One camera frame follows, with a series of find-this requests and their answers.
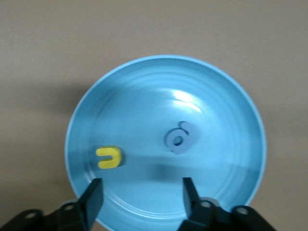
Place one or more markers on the yellow foam letter u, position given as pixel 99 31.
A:
pixel 115 157

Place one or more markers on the blue foam letter a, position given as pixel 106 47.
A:
pixel 190 138

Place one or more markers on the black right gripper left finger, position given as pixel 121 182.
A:
pixel 91 207

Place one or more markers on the blue round plate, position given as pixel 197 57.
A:
pixel 168 96

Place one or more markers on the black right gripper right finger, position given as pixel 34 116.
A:
pixel 192 209

